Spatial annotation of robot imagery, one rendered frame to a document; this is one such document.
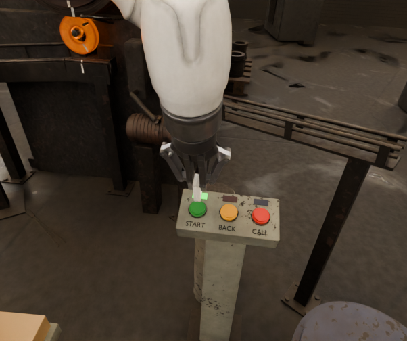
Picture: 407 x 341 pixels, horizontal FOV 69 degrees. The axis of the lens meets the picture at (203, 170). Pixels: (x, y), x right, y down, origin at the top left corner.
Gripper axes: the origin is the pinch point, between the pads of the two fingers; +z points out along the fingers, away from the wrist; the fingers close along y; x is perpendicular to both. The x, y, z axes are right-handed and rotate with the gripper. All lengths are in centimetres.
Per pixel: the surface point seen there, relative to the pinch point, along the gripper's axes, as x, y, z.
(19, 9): -89, 93, 13
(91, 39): -73, 55, 15
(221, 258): 8.2, -6.6, 20.3
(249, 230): 4.3, -12.2, 9.5
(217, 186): -15.0, -3.2, 23.7
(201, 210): 1.2, -0.7, 8.3
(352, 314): 17.1, -38.1, 21.7
